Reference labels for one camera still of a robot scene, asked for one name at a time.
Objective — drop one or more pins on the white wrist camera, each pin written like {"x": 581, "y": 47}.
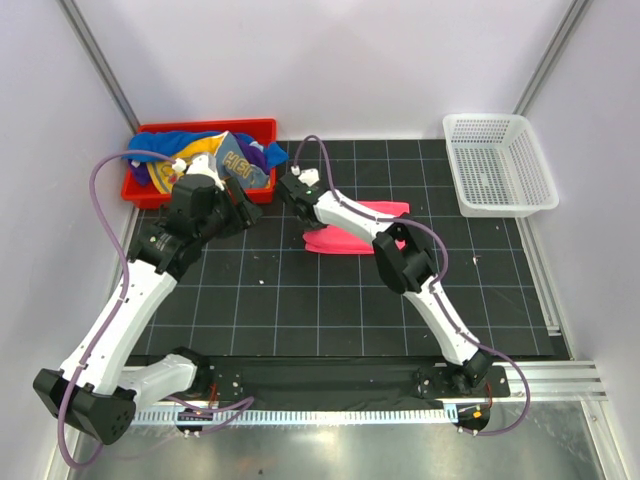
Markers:
{"x": 201, "y": 164}
{"x": 308, "y": 177}

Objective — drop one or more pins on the blue towel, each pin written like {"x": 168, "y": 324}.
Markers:
{"x": 170, "y": 143}

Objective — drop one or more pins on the aluminium corner post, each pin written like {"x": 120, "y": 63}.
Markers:
{"x": 97, "y": 58}
{"x": 567, "y": 27}

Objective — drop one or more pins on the pink microfiber towel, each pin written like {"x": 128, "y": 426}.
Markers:
{"x": 335, "y": 241}

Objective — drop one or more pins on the white perforated plastic basket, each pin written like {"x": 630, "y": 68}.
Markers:
{"x": 498, "y": 167}

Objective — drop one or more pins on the grey lettered towel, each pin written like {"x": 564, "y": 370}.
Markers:
{"x": 246, "y": 162}

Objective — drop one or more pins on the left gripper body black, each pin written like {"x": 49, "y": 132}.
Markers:
{"x": 229, "y": 217}

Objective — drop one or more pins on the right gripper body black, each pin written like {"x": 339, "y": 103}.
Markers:
{"x": 306, "y": 224}

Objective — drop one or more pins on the yellow tiger print towel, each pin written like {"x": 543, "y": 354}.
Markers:
{"x": 162, "y": 175}

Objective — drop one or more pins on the left aluminium corner post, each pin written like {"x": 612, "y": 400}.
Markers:
{"x": 97, "y": 58}

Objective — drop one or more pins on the white slotted cable duct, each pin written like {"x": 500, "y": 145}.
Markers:
{"x": 176, "y": 416}

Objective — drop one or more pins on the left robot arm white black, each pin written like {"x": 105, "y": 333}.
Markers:
{"x": 90, "y": 391}

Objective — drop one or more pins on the aluminium front rail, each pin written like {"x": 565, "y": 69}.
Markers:
{"x": 538, "y": 381}

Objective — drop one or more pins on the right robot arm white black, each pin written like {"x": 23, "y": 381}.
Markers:
{"x": 402, "y": 252}

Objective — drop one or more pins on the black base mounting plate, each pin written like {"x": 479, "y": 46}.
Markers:
{"x": 306, "y": 379}

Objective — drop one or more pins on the red plastic bin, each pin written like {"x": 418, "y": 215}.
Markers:
{"x": 264, "y": 130}

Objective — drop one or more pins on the purple towel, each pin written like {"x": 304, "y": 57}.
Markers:
{"x": 141, "y": 173}

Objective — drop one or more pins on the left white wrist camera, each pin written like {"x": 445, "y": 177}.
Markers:
{"x": 201, "y": 164}

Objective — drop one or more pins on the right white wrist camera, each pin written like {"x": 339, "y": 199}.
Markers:
{"x": 308, "y": 177}

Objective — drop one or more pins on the right aluminium corner post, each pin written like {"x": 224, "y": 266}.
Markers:
{"x": 567, "y": 27}

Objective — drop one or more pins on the black grid cutting mat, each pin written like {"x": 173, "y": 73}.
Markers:
{"x": 261, "y": 293}

